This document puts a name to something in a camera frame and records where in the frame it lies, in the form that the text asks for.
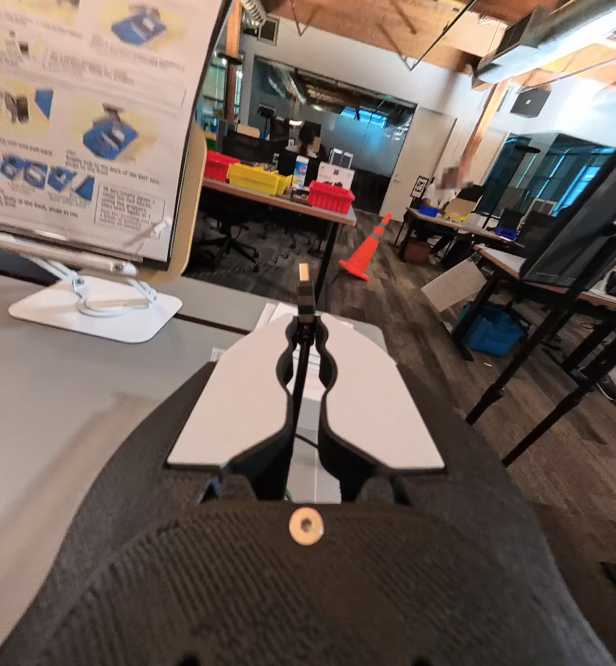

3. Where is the blue plastic bin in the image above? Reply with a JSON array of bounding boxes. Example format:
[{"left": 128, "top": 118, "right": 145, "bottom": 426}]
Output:
[{"left": 467, "top": 304, "right": 523, "bottom": 358}]

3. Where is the white document stand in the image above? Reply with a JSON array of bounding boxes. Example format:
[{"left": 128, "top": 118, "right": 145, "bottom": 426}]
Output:
[{"left": 0, "top": 216, "right": 184, "bottom": 345}]

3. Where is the grey leaning board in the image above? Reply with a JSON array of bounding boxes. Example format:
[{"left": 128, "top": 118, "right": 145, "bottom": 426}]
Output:
[{"left": 421, "top": 258, "right": 488, "bottom": 313}]

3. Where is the black display panel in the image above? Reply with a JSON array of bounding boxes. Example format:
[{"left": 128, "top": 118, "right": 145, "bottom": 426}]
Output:
[{"left": 519, "top": 133, "right": 616, "bottom": 288}]

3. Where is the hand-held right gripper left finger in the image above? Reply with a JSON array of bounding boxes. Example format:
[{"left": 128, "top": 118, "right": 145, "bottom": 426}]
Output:
[{"left": 166, "top": 314, "right": 295, "bottom": 467}]

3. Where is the grey desk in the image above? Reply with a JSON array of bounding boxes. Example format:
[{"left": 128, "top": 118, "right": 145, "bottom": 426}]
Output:
[{"left": 0, "top": 268, "right": 389, "bottom": 666}]

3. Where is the black office chair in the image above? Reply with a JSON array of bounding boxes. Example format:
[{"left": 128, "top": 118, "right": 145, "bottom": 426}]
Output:
[{"left": 199, "top": 205, "right": 262, "bottom": 274}]

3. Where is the wooden background table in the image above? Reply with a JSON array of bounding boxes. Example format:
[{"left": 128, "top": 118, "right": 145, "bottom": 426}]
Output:
[
  {"left": 396, "top": 205, "right": 527, "bottom": 261},
  {"left": 201, "top": 177, "right": 358, "bottom": 313},
  {"left": 474, "top": 245, "right": 616, "bottom": 375}
]

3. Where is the red plastic bin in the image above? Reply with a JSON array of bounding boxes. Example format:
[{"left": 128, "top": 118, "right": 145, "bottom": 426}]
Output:
[
  {"left": 204, "top": 151, "right": 242, "bottom": 184},
  {"left": 308, "top": 180, "right": 357, "bottom": 215}
]

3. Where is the yellow plastic bin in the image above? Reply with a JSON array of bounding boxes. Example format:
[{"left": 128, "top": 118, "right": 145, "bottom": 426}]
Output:
[{"left": 227, "top": 163, "right": 292, "bottom": 197}]

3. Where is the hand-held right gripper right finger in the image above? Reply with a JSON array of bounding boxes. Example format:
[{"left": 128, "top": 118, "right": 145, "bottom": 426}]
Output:
[{"left": 317, "top": 314, "right": 447, "bottom": 472}]

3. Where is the orange traffic cone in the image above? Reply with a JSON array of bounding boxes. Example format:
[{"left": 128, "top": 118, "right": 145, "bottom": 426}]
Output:
[{"left": 338, "top": 212, "right": 395, "bottom": 282}]

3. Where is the printed instruction sheet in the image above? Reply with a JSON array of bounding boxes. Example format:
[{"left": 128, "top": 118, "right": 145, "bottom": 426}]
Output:
[{"left": 0, "top": 0, "right": 228, "bottom": 261}]

